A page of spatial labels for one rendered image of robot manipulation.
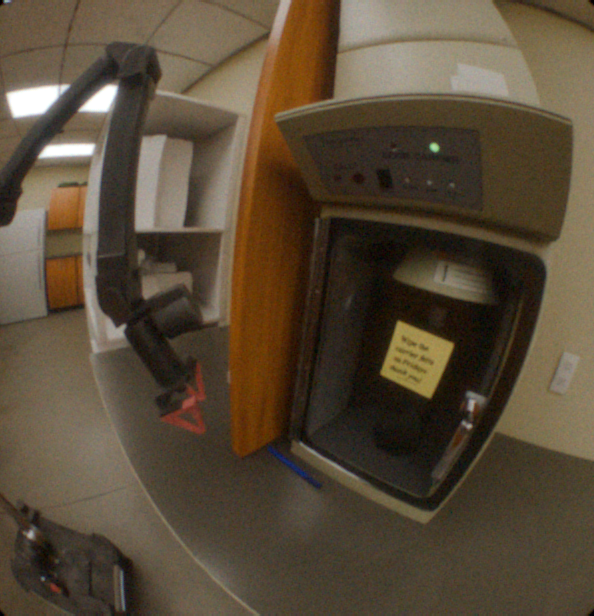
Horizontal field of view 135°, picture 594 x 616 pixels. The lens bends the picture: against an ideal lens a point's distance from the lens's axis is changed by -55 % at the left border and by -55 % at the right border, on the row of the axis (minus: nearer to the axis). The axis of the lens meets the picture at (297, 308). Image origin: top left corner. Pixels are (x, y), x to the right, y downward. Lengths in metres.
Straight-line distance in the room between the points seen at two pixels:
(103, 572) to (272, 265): 1.27
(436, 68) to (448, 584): 0.75
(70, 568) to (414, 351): 1.38
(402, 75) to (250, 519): 0.71
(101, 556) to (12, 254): 4.43
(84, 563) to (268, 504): 1.00
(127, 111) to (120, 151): 0.07
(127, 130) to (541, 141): 0.47
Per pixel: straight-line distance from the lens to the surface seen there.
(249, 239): 0.36
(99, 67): 0.53
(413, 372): 0.34
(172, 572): 1.44
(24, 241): 4.90
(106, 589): 1.26
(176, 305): 0.38
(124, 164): 0.40
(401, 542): 0.49
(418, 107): 0.25
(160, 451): 0.58
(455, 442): 0.31
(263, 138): 0.39
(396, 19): 0.54
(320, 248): 0.37
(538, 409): 0.87
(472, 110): 0.25
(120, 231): 0.39
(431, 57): 0.44
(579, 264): 0.81
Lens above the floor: 1.36
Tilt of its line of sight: 16 degrees down
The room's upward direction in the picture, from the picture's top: 6 degrees clockwise
